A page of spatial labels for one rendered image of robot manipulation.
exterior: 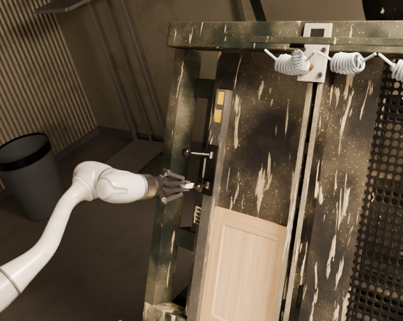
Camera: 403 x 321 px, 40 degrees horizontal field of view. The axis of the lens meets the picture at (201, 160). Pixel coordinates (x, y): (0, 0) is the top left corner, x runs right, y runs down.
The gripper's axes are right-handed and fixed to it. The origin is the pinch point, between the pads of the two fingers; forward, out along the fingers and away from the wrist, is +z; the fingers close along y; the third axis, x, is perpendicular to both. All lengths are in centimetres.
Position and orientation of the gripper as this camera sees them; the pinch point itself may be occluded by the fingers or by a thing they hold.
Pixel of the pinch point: (188, 185)
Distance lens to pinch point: 211.8
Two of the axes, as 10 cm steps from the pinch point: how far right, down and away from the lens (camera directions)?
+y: -1.3, 9.9, 1.0
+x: 7.4, 1.6, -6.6
